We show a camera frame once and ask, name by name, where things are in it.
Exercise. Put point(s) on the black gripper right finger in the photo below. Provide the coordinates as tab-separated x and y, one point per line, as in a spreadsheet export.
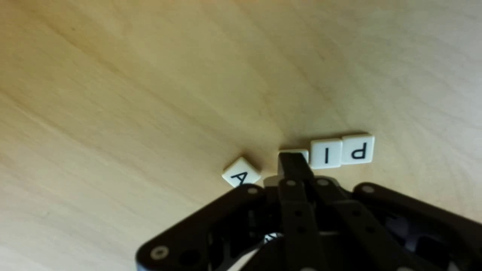
320	200

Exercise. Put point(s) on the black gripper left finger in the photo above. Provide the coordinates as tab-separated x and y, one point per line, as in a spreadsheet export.
287	200

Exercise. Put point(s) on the white letter tile I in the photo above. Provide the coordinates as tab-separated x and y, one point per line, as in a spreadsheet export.
325	152

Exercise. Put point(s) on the white letter tile A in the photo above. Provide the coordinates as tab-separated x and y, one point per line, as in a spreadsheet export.
241	171

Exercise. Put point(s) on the white letter tile P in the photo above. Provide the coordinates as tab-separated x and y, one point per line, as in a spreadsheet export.
356	149

